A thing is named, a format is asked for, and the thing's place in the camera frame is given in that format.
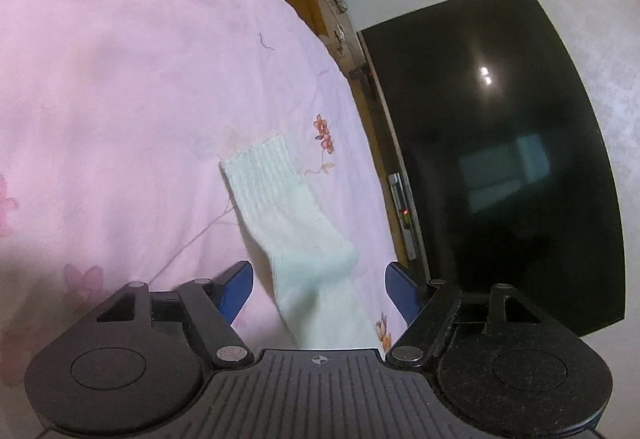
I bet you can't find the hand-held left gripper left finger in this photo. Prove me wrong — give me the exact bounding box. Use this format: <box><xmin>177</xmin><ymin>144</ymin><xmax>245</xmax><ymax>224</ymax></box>
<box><xmin>95</xmin><ymin>260</ymin><xmax>254</xmax><ymax>370</ymax></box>

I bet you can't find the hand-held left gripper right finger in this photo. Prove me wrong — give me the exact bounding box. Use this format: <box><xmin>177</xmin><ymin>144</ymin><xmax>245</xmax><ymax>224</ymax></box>
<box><xmin>384</xmin><ymin>261</ymin><xmax>544</xmax><ymax>367</ymax></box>

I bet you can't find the white knitted sock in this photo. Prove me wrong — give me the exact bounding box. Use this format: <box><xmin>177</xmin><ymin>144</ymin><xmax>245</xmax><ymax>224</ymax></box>
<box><xmin>219</xmin><ymin>134</ymin><xmax>387</xmax><ymax>351</ymax></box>

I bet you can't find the silver set-top box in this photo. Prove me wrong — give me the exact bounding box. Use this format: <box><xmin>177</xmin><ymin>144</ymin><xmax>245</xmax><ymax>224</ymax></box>
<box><xmin>387</xmin><ymin>172</ymin><xmax>422</xmax><ymax>263</ymax></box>

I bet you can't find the black flat television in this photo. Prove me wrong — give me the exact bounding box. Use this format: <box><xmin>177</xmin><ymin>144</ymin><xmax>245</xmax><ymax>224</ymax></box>
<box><xmin>357</xmin><ymin>0</ymin><xmax>629</xmax><ymax>338</ymax></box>

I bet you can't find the pink floral bedsheet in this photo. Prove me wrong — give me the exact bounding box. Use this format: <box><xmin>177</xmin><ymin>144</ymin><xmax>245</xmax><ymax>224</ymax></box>
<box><xmin>0</xmin><ymin>0</ymin><xmax>432</xmax><ymax>439</ymax></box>

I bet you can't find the wooden television stand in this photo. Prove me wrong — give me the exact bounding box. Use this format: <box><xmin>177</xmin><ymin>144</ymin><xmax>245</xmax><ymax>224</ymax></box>
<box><xmin>277</xmin><ymin>0</ymin><xmax>432</xmax><ymax>281</ymax></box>

